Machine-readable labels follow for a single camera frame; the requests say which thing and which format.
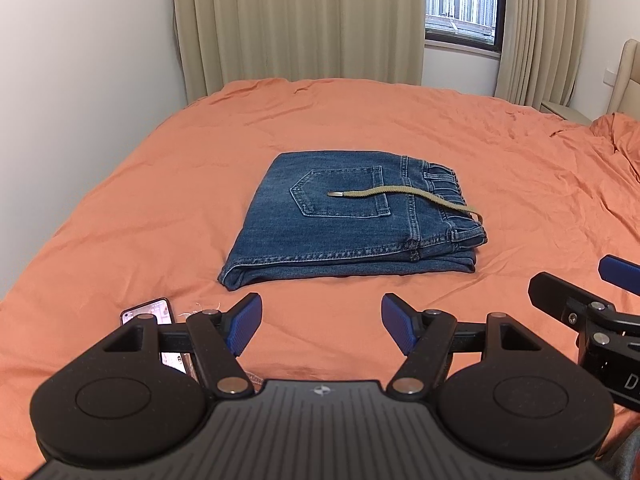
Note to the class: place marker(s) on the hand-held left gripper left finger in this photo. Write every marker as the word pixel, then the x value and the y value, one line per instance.
pixel 245 325

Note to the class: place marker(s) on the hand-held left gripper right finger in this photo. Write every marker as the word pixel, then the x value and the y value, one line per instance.
pixel 400 325

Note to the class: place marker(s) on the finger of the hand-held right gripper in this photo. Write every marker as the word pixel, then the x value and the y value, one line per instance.
pixel 620 267
pixel 555 295

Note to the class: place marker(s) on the blue denim pants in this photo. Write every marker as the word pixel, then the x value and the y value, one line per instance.
pixel 340 230

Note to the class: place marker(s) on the person's grey clothing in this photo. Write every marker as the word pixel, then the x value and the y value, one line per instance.
pixel 627 460

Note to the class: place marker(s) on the smartphone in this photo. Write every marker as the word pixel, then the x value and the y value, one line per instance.
pixel 150 308

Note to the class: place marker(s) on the orange pillow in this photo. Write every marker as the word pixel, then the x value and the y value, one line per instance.
pixel 620 135

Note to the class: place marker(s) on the beige nightstand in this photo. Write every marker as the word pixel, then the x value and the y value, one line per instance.
pixel 567 110

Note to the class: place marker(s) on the beige padded headboard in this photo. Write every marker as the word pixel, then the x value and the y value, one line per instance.
pixel 627 75

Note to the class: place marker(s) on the orange bed sheet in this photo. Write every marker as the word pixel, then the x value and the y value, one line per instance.
pixel 350 120

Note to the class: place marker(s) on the narrow beige curtain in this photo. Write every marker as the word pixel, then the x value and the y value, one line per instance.
pixel 540 30

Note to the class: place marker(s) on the dark framed window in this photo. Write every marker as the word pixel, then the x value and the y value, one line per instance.
pixel 460 5

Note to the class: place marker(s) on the wide beige curtain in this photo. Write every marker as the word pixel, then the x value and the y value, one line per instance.
pixel 300 20

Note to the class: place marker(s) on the white wall socket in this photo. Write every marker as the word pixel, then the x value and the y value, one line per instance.
pixel 610 76

